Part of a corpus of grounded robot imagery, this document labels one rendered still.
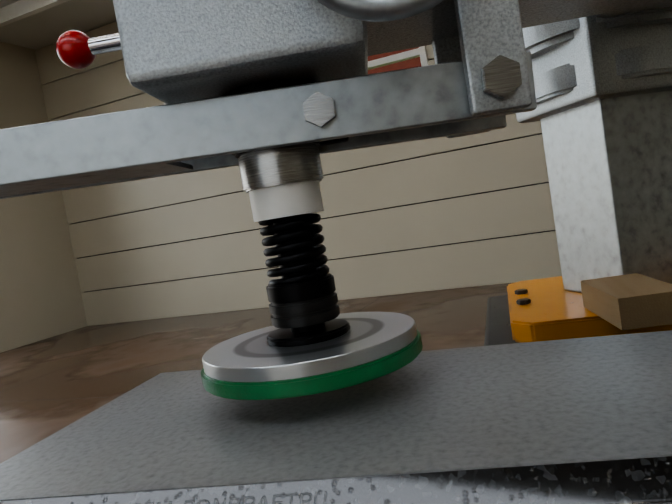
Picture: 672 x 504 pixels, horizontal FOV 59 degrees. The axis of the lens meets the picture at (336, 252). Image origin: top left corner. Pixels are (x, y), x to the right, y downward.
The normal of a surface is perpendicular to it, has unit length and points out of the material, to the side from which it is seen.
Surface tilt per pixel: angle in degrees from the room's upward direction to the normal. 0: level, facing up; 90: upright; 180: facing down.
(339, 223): 90
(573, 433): 0
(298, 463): 0
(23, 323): 90
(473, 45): 90
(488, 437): 0
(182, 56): 90
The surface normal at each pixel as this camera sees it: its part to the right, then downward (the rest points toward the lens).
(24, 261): 0.92, -0.12
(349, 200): -0.37, 0.12
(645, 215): 0.25, 0.02
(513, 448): -0.16, -0.98
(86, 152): -0.05, 0.07
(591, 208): -0.96, 0.17
